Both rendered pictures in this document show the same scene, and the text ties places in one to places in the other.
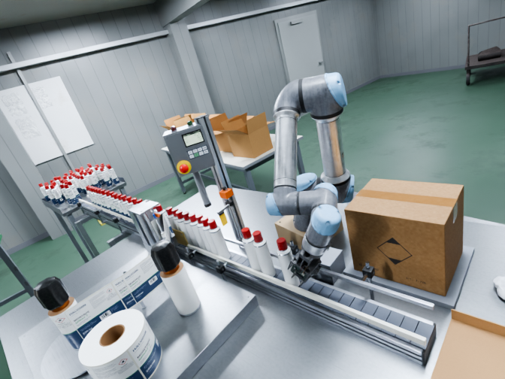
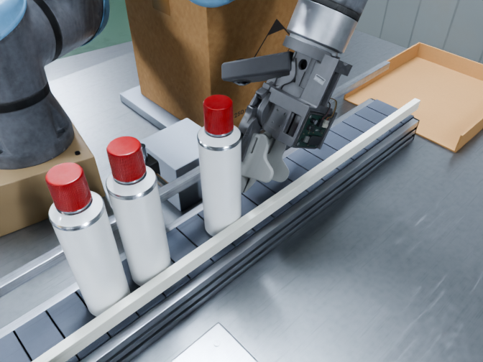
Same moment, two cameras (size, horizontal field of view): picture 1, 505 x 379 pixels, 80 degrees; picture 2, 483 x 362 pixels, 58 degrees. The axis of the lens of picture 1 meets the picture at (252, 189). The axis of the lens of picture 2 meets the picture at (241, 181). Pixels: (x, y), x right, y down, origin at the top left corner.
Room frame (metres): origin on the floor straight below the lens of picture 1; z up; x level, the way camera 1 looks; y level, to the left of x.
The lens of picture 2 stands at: (0.86, 0.37, 1.34)
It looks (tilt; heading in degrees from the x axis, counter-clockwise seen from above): 42 degrees down; 268
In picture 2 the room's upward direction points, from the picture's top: straight up
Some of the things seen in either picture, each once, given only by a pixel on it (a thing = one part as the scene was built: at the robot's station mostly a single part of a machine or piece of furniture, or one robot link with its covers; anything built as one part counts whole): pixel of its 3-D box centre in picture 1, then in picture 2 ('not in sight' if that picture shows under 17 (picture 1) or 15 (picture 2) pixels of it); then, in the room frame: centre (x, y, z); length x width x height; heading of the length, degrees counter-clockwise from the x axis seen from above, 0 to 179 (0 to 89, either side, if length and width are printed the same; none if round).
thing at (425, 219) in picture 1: (404, 230); (228, 29); (0.85, -0.47, 0.99); 0.30 x 0.24 x 0.27; 41
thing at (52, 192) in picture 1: (76, 182); not in sight; (3.10, 1.73, 0.98); 0.57 x 0.46 x 0.21; 131
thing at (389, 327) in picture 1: (268, 277); (186, 263); (0.91, 0.04, 0.90); 1.07 x 0.01 x 0.02; 41
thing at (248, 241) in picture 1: (252, 250); (90, 246); (1.01, 0.07, 0.98); 0.05 x 0.05 x 0.20
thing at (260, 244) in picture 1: (263, 254); (139, 217); (0.96, 0.03, 0.98); 0.05 x 0.05 x 0.20
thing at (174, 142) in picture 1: (190, 149); not in sight; (1.29, 0.21, 1.38); 0.17 x 0.10 x 0.19; 96
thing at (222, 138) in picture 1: (231, 131); not in sight; (3.35, 0.05, 0.96); 0.53 x 0.45 x 0.37; 122
